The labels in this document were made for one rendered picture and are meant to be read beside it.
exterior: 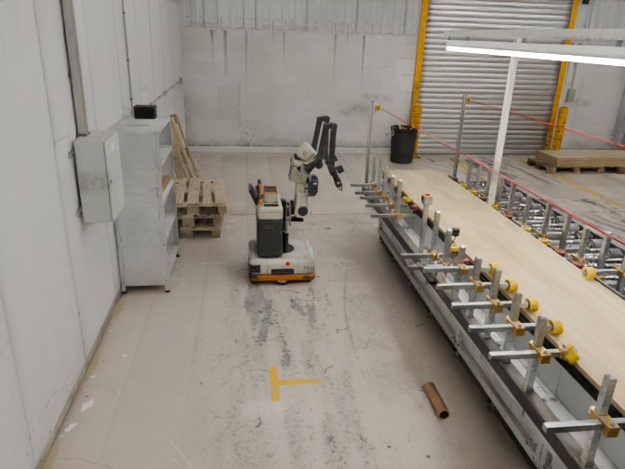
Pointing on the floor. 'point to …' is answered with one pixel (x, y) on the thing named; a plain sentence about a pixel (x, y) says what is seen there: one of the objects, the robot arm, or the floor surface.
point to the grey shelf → (146, 203)
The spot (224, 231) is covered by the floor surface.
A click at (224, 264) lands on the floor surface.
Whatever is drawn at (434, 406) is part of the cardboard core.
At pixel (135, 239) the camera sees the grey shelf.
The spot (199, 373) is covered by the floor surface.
